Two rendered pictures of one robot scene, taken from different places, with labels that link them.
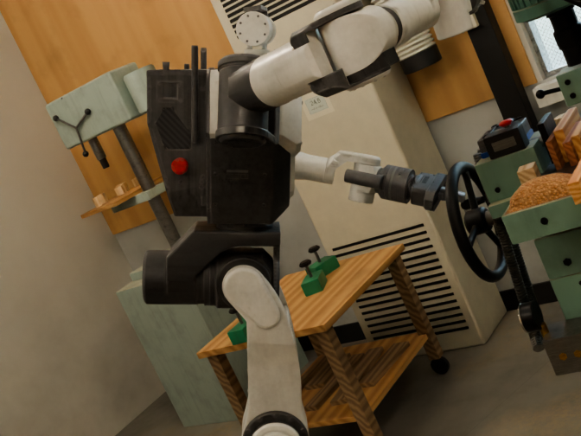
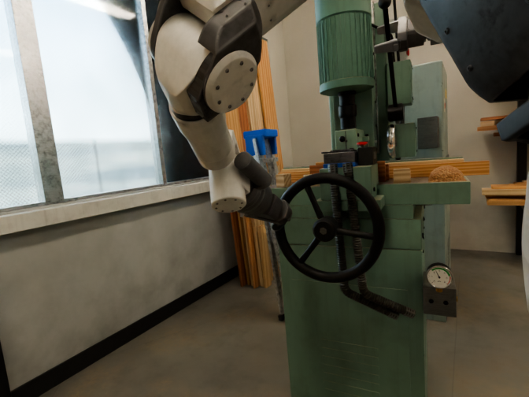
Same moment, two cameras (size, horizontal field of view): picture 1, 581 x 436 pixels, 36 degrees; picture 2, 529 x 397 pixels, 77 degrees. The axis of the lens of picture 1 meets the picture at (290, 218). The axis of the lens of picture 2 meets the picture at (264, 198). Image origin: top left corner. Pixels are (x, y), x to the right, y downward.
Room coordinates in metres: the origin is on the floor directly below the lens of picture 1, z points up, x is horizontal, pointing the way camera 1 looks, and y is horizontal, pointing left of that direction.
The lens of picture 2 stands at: (2.24, 0.43, 1.01)
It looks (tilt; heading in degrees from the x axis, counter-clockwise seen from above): 7 degrees down; 264
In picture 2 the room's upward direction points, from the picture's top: 5 degrees counter-clockwise
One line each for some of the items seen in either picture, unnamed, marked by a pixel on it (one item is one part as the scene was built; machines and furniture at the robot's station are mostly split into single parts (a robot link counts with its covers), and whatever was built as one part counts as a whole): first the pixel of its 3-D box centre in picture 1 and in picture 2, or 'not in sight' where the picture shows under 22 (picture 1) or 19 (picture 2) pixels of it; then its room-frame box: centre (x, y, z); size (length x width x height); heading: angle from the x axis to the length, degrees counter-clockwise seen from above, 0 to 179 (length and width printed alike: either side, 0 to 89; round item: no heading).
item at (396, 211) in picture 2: not in sight; (348, 205); (1.86, -0.63, 0.82); 0.40 x 0.21 x 0.04; 148
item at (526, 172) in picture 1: (529, 175); (401, 176); (1.75, -0.47, 0.92); 0.04 x 0.03 x 0.04; 154
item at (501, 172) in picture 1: (518, 165); (349, 181); (1.90, -0.50, 0.91); 0.15 x 0.14 x 0.09; 148
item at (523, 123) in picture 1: (503, 136); (350, 156); (1.89, -0.49, 0.99); 0.13 x 0.11 x 0.06; 148
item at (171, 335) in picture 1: (176, 241); not in sight; (3.96, 0.50, 0.79); 0.62 x 0.48 x 1.58; 51
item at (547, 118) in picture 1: (538, 142); not in sight; (1.86, -0.55, 0.95); 0.09 x 0.07 x 0.09; 148
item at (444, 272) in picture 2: (534, 320); (438, 278); (1.72, -0.36, 0.65); 0.06 x 0.04 x 0.08; 148
